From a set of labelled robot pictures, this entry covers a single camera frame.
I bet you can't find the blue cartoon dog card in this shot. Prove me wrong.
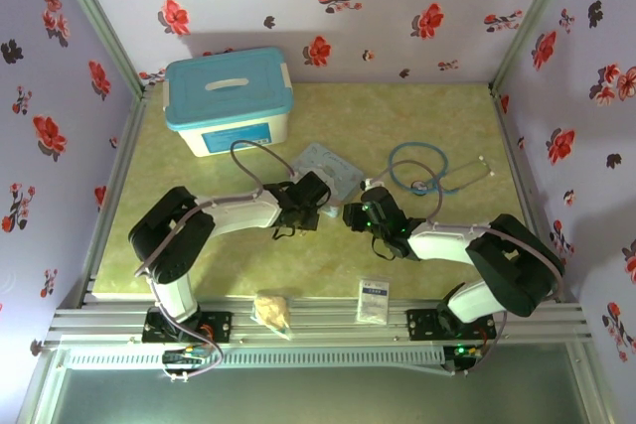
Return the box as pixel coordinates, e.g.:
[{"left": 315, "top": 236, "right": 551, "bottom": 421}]
[{"left": 290, "top": 142, "right": 365, "bottom": 207}]

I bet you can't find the blue stethoscope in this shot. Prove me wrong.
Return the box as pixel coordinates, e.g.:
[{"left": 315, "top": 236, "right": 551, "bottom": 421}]
[{"left": 387, "top": 142, "right": 497, "bottom": 196}]

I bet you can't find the small clear labelled zip bag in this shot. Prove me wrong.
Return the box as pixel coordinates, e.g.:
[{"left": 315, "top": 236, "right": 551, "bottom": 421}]
[{"left": 356, "top": 277, "right": 392, "bottom": 326}]

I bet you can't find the white storage box blue lid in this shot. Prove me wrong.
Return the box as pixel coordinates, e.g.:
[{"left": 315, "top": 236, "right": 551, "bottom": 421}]
[{"left": 162, "top": 46, "right": 295, "bottom": 159}]

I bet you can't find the clear bag with beige contents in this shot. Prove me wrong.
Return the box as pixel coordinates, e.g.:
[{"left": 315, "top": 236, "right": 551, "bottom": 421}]
[{"left": 250, "top": 293, "right": 293, "bottom": 342}]

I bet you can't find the small circuit board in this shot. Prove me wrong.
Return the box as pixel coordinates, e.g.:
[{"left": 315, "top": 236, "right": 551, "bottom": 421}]
[
  {"left": 444, "top": 342, "right": 484, "bottom": 375},
  {"left": 162, "top": 347, "right": 209, "bottom": 369}
]

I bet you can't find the grey metal panel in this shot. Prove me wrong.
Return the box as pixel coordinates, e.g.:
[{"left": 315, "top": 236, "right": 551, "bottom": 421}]
[{"left": 49, "top": 367, "right": 597, "bottom": 424}]

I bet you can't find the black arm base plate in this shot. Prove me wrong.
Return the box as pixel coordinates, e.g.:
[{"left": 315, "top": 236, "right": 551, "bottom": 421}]
[
  {"left": 142, "top": 308, "right": 234, "bottom": 345},
  {"left": 405, "top": 308, "right": 498, "bottom": 342}
]

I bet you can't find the aluminium mounting rail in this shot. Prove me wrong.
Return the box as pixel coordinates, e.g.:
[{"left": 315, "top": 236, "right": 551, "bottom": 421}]
[{"left": 49, "top": 297, "right": 592, "bottom": 346}]

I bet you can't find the aluminium frame side rail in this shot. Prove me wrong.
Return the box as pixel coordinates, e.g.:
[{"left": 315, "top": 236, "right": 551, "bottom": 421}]
[
  {"left": 489, "top": 85, "right": 615, "bottom": 424},
  {"left": 19, "top": 88, "right": 155, "bottom": 424}
]

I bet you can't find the white slotted cable duct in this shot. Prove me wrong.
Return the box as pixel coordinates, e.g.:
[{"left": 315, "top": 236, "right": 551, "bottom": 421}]
[{"left": 67, "top": 347, "right": 446, "bottom": 370}]

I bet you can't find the aluminium frame post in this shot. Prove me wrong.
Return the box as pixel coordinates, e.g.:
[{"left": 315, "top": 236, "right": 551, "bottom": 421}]
[
  {"left": 489, "top": 0, "right": 581, "bottom": 92},
  {"left": 47, "top": 0, "right": 150, "bottom": 97}
]

